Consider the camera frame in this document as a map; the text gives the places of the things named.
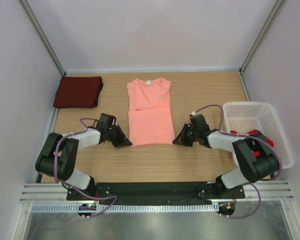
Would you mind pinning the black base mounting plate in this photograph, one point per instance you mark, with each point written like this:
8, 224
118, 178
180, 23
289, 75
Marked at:
166, 193

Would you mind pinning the pink t-shirt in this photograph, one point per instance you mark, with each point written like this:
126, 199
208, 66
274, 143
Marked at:
149, 114

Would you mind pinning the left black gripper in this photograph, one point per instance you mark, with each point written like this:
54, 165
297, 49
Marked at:
122, 140

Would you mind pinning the white slotted cable duct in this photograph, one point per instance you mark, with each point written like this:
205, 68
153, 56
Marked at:
89, 208

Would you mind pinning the folded dark red t-shirt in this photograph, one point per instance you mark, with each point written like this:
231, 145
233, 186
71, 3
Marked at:
76, 92

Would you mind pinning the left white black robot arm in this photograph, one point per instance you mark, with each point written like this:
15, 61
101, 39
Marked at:
57, 158

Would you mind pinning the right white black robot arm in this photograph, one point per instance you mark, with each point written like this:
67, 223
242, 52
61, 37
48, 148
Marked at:
256, 158

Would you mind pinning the white plastic basket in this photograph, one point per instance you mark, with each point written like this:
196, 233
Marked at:
243, 117

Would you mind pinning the folded black t-shirt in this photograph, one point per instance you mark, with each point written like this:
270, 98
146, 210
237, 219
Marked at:
99, 89

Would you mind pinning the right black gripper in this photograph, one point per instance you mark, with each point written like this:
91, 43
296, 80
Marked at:
181, 139

